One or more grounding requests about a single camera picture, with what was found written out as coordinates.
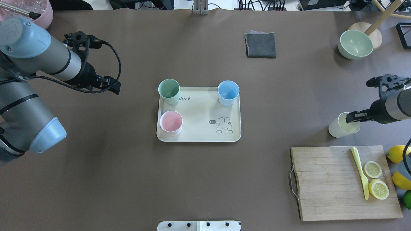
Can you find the cream rabbit serving tray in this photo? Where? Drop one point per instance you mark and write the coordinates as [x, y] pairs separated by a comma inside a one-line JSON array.
[[204, 118]]

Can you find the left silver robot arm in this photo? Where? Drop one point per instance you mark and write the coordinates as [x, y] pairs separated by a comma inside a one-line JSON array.
[[29, 52]]

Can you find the lemon slice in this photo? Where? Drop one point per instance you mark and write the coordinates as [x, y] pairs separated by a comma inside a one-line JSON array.
[[378, 189], [372, 169]]

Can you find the lower whole yellow lemon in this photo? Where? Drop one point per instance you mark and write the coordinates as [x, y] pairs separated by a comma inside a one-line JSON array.
[[395, 153]]

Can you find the mint green bowl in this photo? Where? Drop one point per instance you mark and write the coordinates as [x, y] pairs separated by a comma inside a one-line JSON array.
[[354, 44]]

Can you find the whole yellow lemon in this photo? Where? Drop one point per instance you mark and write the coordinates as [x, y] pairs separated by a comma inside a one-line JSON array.
[[395, 153], [401, 181]]

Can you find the pale yellow cup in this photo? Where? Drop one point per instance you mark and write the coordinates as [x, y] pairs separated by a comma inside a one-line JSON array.
[[340, 128]]

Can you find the yellow plastic knife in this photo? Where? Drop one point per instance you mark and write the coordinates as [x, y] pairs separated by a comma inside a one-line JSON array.
[[364, 179]]

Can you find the upper whole yellow lemon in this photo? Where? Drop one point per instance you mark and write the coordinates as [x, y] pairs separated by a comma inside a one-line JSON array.
[[401, 181]]

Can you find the folded grey cloth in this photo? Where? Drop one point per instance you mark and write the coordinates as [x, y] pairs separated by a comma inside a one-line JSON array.
[[260, 44]]

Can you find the mint green cup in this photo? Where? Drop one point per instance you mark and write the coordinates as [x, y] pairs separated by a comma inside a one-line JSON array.
[[169, 91]]

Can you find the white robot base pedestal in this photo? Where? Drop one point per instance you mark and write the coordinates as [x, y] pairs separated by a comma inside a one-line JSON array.
[[208, 225]]

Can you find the light blue cup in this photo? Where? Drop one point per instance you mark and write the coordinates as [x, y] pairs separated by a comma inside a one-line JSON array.
[[228, 91]]

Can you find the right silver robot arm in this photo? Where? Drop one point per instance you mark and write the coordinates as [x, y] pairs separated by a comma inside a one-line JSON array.
[[393, 106]]

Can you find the green lime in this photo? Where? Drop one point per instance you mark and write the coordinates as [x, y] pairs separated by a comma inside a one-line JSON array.
[[407, 199]]

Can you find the steel rod in bowl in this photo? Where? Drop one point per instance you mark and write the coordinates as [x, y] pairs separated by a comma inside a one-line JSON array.
[[26, 13]]

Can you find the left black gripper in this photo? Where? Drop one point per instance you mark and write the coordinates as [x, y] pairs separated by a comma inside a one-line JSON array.
[[88, 74]]

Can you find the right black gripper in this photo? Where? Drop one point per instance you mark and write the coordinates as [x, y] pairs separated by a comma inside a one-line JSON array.
[[379, 113]]

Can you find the wooden cup stand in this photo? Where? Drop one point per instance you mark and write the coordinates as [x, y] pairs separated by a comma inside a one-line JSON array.
[[371, 30]]

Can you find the upper lemon slice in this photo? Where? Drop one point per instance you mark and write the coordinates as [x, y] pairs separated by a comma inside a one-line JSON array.
[[378, 189]]

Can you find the pink cup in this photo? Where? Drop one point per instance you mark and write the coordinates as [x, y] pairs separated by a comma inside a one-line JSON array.
[[171, 122]]

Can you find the bamboo cutting board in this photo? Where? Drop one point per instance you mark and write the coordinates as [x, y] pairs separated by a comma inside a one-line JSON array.
[[328, 185]]

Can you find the lower lemon slice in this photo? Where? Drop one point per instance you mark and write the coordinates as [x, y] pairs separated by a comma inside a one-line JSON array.
[[372, 169]]

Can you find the pink mixing bowl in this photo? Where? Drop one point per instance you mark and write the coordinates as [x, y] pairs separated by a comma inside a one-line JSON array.
[[42, 7]]

